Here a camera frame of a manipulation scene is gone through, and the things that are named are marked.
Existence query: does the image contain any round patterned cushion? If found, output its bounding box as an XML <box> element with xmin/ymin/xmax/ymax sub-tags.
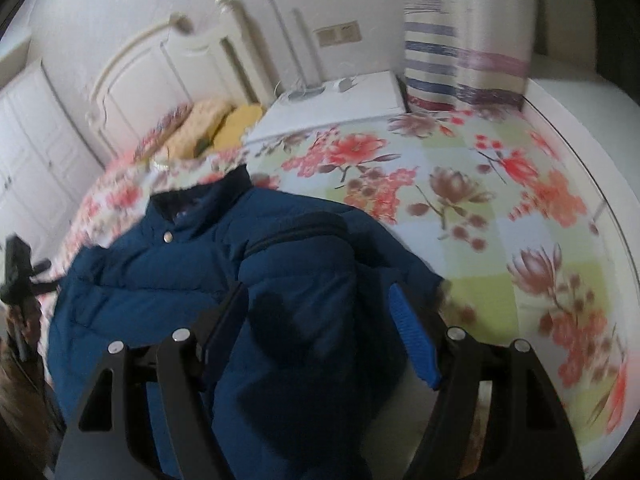
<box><xmin>135</xmin><ymin>102</ymin><xmax>196</xmax><ymax>158</ymax></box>

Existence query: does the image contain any white nightstand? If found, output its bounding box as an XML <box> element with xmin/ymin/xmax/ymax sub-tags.
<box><xmin>245</xmin><ymin>71</ymin><xmax>407</xmax><ymax>143</ymax></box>

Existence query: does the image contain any white wardrobe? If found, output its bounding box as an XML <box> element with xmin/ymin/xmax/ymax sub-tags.
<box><xmin>0</xmin><ymin>57</ymin><xmax>103</xmax><ymax>261</ymax></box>

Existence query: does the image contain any navy blue puffer jacket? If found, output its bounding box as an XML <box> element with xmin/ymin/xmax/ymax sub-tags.
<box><xmin>47</xmin><ymin>165</ymin><xmax>451</xmax><ymax>480</ymax></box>

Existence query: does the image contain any floral patchwork quilt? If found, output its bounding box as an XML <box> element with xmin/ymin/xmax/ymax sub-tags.
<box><xmin>50</xmin><ymin>105</ymin><xmax>632</xmax><ymax>463</ymax></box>

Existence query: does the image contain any white bay window sill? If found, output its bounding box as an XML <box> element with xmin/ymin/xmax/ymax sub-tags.
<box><xmin>520</xmin><ymin>55</ymin><xmax>640</xmax><ymax>476</ymax></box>

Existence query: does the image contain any plain yellow pillow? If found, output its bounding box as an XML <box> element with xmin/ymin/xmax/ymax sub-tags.
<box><xmin>212</xmin><ymin>104</ymin><xmax>264</xmax><ymax>151</ymax></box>

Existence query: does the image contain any cream patterned pillow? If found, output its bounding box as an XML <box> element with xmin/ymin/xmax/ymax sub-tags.
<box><xmin>165</xmin><ymin>99</ymin><xmax>236</xmax><ymax>161</ymax></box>

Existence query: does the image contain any white slim desk lamp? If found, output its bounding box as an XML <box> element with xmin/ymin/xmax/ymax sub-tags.
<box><xmin>267</xmin><ymin>0</ymin><xmax>327</xmax><ymax>102</ymax></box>

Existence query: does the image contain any person's fuzzy dark clothing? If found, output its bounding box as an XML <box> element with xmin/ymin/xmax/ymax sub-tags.
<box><xmin>0</xmin><ymin>310</ymin><xmax>63</xmax><ymax>480</ymax></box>

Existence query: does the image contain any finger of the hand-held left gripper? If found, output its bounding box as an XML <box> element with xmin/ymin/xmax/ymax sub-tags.
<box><xmin>27</xmin><ymin>258</ymin><xmax>56</xmax><ymax>293</ymax></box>

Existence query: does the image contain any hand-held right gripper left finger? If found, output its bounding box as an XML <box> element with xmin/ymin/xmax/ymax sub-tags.
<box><xmin>54</xmin><ymin>280</ymin><xmax>251</xmax><ymax>480</ymax></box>

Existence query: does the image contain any beige wall socket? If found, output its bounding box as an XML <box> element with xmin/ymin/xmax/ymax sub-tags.
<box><xmin>314</xmin><ymin>20</ymin><xmax>362</xmax><ymax>47</ymax></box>

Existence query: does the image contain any sailboat print curtain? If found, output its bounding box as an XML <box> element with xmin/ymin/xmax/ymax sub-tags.
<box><xmin>397</xmin><ymin>0</ymin><xmax>538</xmax><ymax>113</ymax></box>

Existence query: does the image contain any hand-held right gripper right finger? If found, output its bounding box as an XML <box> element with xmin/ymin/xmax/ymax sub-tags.
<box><xmin>387</xmin><ymin>282</ymin><xmax>586</xmax><ymax>480</ymax></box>

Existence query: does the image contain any white wooden bed headboard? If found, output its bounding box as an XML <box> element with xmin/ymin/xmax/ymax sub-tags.
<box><xmin>85</xmin><ymin>0</ymin><xmax>273</xmax><ymax>162</ymax></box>

